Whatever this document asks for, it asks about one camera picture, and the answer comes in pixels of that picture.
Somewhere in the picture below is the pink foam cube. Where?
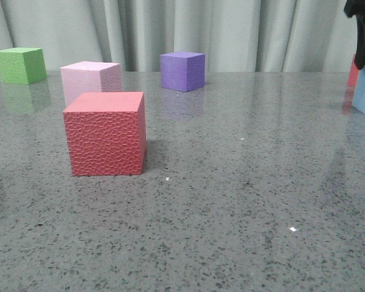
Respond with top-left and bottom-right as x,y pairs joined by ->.
60,61 -> 122,106

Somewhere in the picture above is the dark purple foam cube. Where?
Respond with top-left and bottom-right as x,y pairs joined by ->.
160,52 -> 206,92

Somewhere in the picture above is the red foam cube far right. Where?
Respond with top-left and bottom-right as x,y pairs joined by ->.
347,55 -> 360,87

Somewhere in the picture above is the grey-green curtain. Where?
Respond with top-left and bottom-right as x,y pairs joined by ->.
0,1 -> 356,72

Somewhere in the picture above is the green foam cube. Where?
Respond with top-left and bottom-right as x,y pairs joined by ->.
0,47 -> 47,85

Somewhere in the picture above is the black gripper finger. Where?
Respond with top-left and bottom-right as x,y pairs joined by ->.
344,0 -> 365,70

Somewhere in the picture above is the red textured foam cube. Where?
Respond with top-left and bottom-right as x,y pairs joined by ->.
63,92 -> 146,176

